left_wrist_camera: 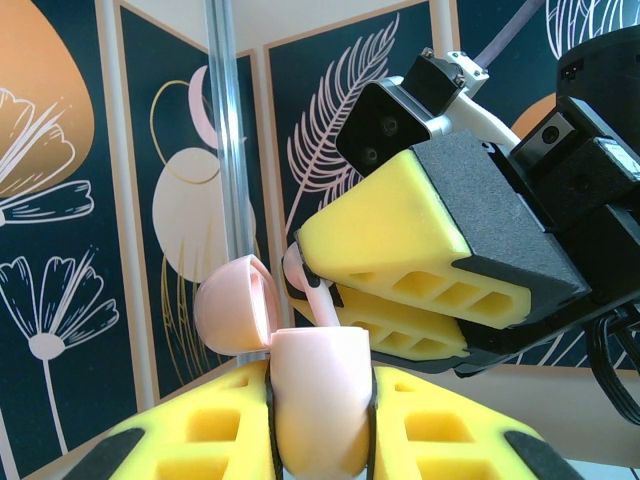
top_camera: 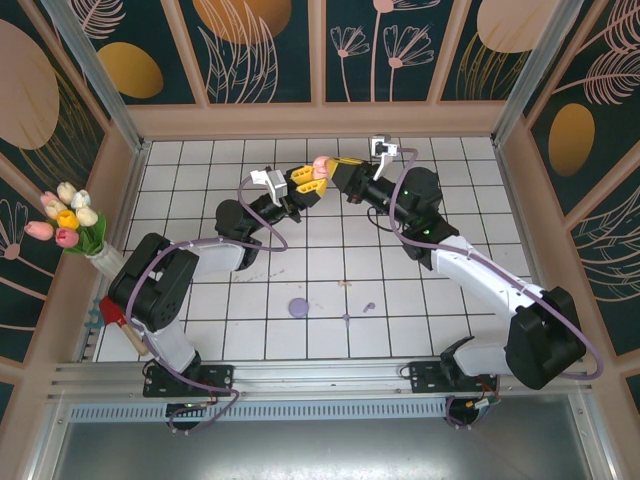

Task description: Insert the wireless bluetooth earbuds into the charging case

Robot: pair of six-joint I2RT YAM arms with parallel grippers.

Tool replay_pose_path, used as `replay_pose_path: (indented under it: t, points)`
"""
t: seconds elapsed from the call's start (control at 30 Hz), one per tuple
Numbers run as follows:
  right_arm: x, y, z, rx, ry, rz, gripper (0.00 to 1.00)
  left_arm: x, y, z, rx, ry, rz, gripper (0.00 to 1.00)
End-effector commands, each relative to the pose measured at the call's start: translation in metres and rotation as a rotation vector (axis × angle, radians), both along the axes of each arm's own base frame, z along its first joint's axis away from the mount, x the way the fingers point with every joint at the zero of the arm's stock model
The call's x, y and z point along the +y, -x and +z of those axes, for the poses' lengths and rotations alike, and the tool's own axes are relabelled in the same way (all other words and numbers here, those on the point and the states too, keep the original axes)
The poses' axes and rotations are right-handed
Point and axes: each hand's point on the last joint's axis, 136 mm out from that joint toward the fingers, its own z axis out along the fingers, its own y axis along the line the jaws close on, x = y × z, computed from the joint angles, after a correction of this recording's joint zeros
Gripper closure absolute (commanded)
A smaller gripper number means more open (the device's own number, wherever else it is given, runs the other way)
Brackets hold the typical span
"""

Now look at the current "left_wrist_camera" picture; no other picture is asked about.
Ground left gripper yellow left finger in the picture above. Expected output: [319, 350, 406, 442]
[59, 358, 284, 480]

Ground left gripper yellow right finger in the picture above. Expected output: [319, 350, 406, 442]
[367, 366, 591, 480]

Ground pink wireless earbud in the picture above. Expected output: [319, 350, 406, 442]
[281, 247, 344, 332]

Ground pink earbud charging case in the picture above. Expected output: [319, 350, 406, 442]
[194, 253, 376, 477]

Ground black gripper cable bundle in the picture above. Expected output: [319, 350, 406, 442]
[582, 307, 640, 426]

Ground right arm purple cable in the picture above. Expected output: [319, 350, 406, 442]
[474, 0, 547, 69]

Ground aluminium corner post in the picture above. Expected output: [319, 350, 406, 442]
[206, 0, 253, 374]

